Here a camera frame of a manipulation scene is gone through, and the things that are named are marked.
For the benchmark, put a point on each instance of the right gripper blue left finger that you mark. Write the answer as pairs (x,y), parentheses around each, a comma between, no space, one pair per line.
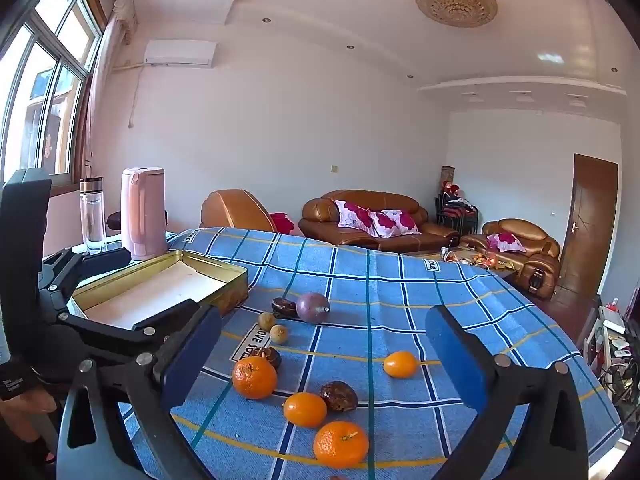
(194,329)

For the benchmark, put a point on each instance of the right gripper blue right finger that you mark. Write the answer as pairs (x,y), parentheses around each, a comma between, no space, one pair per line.
(464,357)

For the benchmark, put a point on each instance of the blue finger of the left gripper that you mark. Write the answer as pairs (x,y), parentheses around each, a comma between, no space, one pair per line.
(85,265)

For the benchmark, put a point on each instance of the large orange mandarin with leaf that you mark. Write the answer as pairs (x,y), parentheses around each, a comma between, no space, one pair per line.
(254,378)

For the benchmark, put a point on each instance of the dark brown chestnut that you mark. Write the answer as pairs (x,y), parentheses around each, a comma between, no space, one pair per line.
(283,308)
(269,354)
(339,397)

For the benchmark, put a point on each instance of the tan longan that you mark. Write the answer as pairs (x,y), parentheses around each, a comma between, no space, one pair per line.
(266,321)
(278,334)

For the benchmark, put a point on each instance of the small smooth orange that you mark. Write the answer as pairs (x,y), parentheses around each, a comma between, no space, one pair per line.
(305,409)

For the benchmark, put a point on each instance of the dark brown chestnut front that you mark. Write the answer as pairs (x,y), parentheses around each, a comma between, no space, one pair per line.
(339,397)

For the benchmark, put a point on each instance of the orange mandarin front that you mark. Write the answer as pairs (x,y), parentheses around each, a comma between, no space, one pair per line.
(341,444)

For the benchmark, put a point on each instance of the left human hand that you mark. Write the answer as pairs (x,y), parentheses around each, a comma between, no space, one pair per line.
(16,412)

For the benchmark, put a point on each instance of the gold rectangular tin tray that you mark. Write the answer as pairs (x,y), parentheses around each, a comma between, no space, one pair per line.
(126,297)

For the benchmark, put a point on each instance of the clear glass water bottle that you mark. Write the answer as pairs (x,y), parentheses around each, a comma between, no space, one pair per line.
(92,214)

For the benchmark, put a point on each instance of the pink electric kettle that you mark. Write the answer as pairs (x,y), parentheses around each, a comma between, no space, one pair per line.
(142,212)

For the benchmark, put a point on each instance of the coffee table with snacks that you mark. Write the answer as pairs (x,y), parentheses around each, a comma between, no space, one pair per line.
(483,260)

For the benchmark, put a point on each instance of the blue plaid tablecloth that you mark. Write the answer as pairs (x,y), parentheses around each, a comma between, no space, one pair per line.
(378,303)

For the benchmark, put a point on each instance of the brown leather armchair right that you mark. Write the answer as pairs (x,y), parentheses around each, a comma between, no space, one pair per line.
(538,268)

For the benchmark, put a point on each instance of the brown leather armchair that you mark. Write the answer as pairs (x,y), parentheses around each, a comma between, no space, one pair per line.
(235,208)
(538,268)

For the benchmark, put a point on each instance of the purple passion fruit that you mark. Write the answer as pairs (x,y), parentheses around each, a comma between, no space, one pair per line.
(313,308)

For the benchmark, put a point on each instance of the floral cushion on armchair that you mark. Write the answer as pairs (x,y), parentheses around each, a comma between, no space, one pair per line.
(505,242)

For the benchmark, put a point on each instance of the brown wooden door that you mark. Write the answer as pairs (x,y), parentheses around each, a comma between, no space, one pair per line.
(590,227)

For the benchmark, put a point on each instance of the brown leather armchair left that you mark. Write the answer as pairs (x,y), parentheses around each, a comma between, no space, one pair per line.
(235,208)

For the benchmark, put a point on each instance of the black stacked chairs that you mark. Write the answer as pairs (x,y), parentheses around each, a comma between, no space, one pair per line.
(452,209)

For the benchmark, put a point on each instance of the red cushion on left armchair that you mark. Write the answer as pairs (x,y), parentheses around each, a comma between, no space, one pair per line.
(282,222)

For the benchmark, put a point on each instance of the floral pink cushion right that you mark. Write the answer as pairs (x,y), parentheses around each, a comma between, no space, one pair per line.
(390,223)

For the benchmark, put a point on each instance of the floral pink cushion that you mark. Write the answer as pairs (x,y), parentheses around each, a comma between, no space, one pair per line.
(352,216)
(390,223)

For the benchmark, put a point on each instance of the brown leather three-seat sofa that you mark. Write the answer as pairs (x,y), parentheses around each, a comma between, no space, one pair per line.
(320,218)

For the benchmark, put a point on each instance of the floral pink cushion left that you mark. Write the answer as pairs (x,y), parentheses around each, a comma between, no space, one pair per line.
(352,216)

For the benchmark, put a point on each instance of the beige curtain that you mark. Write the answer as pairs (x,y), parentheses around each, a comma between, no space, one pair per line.
(119,29)

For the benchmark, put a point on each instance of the gold round ceiling lamp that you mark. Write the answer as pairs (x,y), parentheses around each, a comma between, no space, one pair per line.
(459,13)

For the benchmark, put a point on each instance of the window with metal frame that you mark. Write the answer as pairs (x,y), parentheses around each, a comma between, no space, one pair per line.
(45,76)

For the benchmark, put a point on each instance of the white wall air conditioner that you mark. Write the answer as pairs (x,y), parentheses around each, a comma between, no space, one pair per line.
(180,52)

